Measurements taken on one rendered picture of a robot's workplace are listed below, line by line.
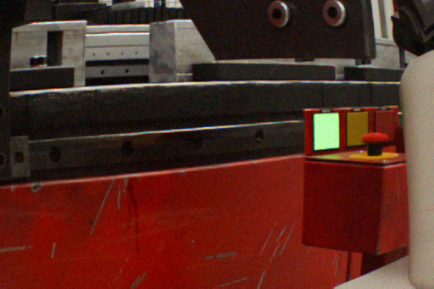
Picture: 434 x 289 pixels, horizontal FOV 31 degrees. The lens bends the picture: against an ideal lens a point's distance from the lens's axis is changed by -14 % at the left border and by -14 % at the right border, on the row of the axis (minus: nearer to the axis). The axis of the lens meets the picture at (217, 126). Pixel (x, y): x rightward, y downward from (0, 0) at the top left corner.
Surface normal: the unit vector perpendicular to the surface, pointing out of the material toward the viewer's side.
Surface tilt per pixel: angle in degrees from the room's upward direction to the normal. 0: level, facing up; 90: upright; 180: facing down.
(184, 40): 90
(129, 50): 90
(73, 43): 90
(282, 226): 90
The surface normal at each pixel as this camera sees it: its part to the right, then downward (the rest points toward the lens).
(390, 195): 0.57, 0.04
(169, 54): -0.69, 0.05
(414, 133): -0.92, 0.09
